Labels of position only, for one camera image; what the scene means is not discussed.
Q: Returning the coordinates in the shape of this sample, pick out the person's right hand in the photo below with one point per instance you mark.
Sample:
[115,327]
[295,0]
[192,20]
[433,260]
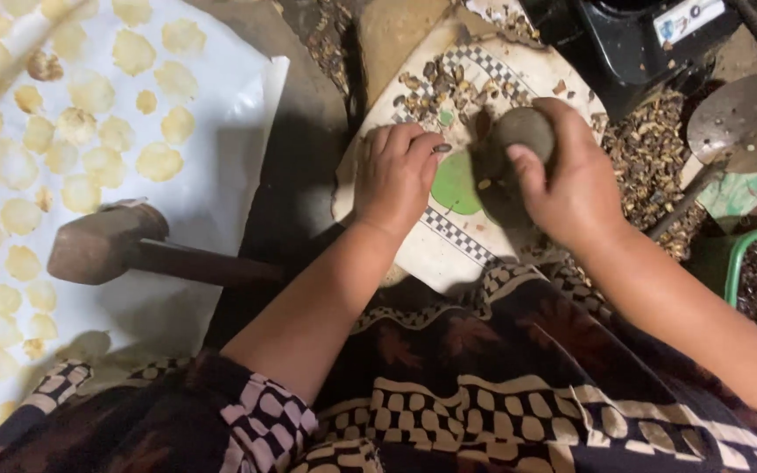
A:
[575,190]

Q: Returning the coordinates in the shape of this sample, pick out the person's left hand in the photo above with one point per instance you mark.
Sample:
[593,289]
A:
[391,184]

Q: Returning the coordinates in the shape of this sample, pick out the small dark seed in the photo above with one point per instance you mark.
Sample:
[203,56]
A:
[442,148]

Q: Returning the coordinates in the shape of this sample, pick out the round grey pounding stone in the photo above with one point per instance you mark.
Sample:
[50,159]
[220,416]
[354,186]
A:
[522,130]

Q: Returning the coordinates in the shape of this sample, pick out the heap of cracked brown shells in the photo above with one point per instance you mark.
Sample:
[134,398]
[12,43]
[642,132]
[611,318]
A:
[648,164]

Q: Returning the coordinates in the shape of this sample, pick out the checker print white sack mat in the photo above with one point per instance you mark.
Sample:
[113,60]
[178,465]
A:
[464,223]

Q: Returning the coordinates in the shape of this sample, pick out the pile of shells on mat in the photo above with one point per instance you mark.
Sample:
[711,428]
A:
[451,82]

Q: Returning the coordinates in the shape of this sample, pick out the brown stone block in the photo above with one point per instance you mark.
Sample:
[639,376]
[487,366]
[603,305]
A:
[398,39]

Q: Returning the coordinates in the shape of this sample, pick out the black stove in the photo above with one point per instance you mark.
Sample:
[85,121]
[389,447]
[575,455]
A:
[621,46]

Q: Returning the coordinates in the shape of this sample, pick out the green and white sack scrap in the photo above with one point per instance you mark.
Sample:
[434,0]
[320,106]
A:
[740,194]

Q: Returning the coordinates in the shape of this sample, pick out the white plastic sheet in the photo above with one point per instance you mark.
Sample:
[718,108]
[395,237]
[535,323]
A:
[234,131]

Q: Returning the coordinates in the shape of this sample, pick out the person's patterned batik clothing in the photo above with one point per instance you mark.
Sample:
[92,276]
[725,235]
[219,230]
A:
[483,394]

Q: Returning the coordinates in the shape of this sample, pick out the wooden mallet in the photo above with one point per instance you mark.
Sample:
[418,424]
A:
[109,243]

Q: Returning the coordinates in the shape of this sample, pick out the spread of flattened yellow chips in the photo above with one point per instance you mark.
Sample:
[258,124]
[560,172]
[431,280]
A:
[89,131]

